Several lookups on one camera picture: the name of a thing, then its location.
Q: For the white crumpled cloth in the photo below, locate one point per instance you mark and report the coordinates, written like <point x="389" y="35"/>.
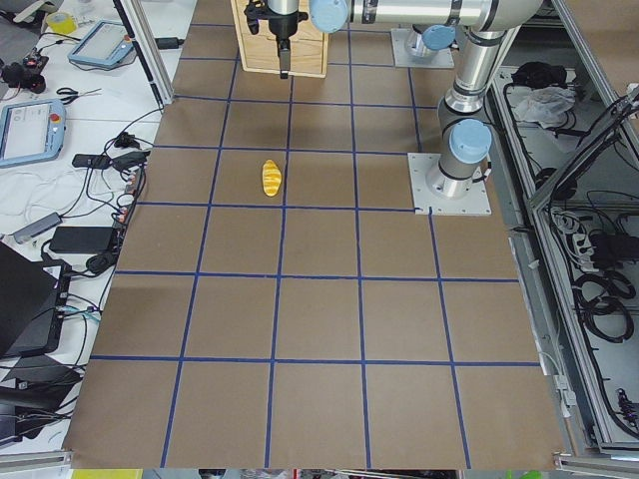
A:
<point x="547" y="107"/>

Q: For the toy bread loaf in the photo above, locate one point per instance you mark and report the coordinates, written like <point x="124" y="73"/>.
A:
<point x="272" y="178"/>

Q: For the black power adapter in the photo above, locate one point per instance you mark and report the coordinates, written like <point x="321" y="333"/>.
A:
<point x="81" y="239"/>

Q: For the wooden drawer cabinet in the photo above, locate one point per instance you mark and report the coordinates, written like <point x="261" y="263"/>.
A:
<point x="303" y="54"/>

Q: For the near teach pendant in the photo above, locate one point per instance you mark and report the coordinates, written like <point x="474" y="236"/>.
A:
<point x="32" y="132"/>

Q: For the far teach pendant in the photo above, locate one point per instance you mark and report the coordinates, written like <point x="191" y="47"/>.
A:
<point x="106" y="46"/>

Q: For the black cloth bundle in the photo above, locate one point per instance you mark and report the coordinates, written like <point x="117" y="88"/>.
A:
<point x="539" y="75"/>

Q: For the teach pendant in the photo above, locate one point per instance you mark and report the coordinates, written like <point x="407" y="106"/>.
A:
<point x="106" y="46"/>
<point x="32" y="132"/>

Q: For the aluminium frame post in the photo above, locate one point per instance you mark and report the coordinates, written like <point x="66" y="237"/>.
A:
<point x="139" y="31"/>

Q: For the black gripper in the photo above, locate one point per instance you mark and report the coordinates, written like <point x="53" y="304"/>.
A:
<point x="283" y="26"/>

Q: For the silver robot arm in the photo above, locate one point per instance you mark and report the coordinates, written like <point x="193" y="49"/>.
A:
<point x="426" y="40"/>
<point x="490" y="27"/>

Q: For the black laptop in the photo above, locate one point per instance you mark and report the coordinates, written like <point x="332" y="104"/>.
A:
<point x="32" y="295"/>

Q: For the yellow tape roll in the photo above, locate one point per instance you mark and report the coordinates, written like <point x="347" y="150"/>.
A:
<point x="61" y="23"/>

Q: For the black handled scissors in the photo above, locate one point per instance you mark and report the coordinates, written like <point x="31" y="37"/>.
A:
<point x="68" y="95"/>

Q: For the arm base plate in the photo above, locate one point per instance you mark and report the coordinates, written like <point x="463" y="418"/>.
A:
<point x="440" y="60"/>
<point x="435" y="194"/>

